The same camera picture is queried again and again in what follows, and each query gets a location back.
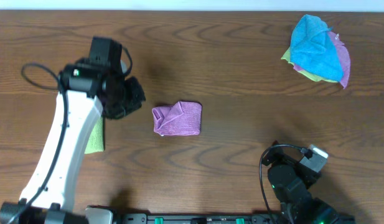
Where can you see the purple microfiber cloth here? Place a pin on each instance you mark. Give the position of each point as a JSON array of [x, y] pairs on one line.
[[180, 119]]

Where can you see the blue cloth in pile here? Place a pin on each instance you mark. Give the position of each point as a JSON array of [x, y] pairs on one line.
[[312, 49]]

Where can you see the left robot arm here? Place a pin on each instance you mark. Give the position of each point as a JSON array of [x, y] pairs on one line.
[[87, 92]]

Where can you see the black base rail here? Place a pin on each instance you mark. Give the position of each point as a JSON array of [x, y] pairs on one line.
[[210, 219]]

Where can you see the yellow-green cloth in pile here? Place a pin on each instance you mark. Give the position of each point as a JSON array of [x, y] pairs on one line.
[[287, 57]]

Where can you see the folded light green cloth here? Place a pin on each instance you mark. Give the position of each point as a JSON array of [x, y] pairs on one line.
[[96, 140]]

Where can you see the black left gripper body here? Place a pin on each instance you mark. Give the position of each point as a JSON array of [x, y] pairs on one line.
[[129, 97]]

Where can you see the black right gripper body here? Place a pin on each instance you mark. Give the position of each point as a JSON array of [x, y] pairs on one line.
[[284, 160]]

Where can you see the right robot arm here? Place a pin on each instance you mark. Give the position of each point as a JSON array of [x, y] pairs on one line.
[[292, 191]]

